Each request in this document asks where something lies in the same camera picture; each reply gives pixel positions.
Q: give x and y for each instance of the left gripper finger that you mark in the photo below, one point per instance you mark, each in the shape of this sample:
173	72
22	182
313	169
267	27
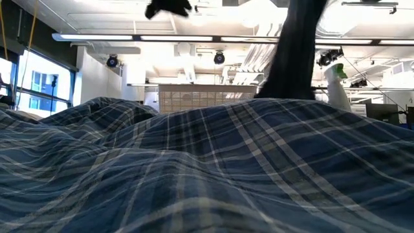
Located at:
171	6

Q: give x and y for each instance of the navy dotted garment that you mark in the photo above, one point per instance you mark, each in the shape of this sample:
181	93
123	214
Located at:
291	64

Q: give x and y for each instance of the blue plaid shirt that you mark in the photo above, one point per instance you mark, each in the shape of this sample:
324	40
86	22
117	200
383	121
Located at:
226	161

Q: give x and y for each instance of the white plastic laundry basket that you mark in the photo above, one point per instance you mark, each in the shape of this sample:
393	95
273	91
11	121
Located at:
207	98

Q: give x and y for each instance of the long ceiling light bar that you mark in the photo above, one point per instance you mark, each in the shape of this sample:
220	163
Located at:
176	38

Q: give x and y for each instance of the black ceiling spot lamp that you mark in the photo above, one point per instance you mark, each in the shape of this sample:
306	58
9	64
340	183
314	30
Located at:
219	58
112	61

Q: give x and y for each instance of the thin black stand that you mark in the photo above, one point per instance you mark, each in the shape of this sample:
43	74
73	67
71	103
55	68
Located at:
53	94

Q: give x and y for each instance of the large window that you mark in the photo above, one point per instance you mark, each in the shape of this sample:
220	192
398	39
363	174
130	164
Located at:
42	84

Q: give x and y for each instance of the black ceiling lamp cluster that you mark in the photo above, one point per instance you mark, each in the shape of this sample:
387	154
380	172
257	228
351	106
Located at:
330	56

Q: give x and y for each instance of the white spray bottle green trigger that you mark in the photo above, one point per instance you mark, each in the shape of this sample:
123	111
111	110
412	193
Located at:
338	90

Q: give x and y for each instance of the black computer monitor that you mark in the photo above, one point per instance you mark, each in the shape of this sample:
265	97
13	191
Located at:
381	113

